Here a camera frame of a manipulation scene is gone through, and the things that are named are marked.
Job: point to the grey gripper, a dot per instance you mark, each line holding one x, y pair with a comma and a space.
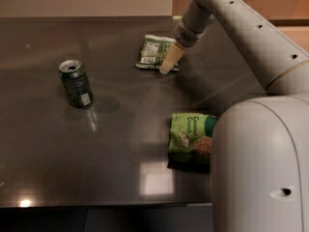
187, 35

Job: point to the green jalapeno chip bag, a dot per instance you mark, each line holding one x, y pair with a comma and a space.
153, 52

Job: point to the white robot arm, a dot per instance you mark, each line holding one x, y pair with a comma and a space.
260, 147

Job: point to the green rice chip bag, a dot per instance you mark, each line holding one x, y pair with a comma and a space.
190, 137

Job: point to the green soda can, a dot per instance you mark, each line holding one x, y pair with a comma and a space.
75, 80

